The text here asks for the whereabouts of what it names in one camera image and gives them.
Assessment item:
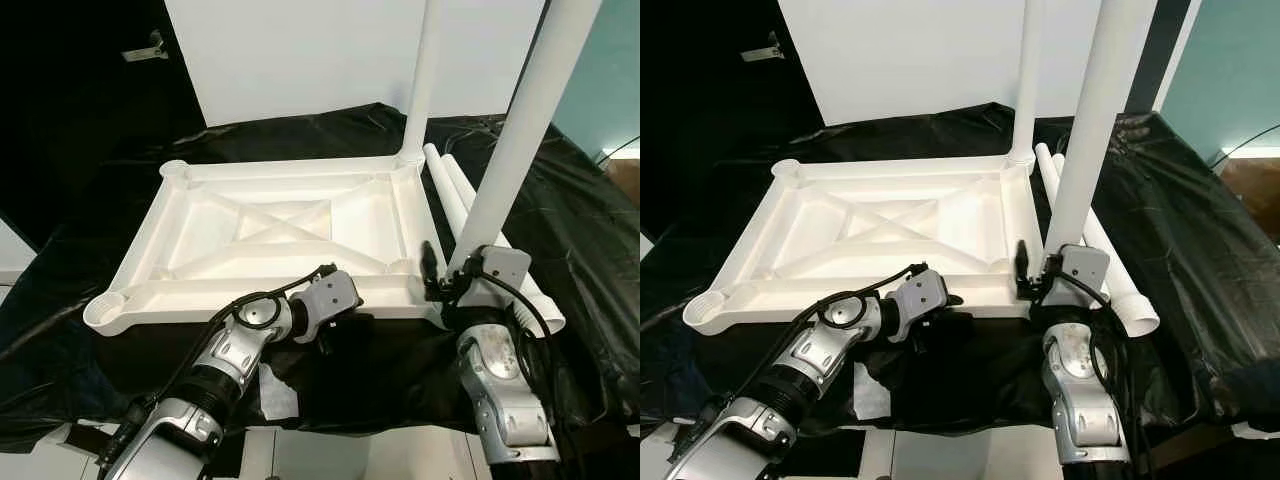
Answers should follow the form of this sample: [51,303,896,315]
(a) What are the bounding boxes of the white tape piece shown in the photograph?
[258,362,302,422]

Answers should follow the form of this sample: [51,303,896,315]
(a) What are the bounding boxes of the black plastic cover sheet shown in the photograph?
[0,100,640,443]
[640,100,1280,443]

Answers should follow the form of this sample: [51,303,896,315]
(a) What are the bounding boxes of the brown wooden furniture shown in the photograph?
[1222,160,1280,243]
[605,160,640,213]

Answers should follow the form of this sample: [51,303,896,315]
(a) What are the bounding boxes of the dark vertical pillar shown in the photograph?
[1123,0,1197,117]

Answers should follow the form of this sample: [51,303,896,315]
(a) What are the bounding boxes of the teal glass panel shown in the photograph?
[1160,0,1280,167]
[550,0,640,163]

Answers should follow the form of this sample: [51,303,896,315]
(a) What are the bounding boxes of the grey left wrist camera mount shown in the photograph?
[890,270,952,336]
[300,270,364,333]

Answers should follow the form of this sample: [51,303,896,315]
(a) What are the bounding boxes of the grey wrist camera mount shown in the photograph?
[465,245,534,307]
[300,270,364,333]
[1055,243,1112,307]
[890,270,952,336]

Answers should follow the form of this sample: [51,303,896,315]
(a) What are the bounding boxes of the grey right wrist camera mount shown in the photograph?
[1055,243,1112,307]
[465,245,534,307]

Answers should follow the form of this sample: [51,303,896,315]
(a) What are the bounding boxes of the silver door handle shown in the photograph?
[740,30,786,63]
[122,30,169,63]

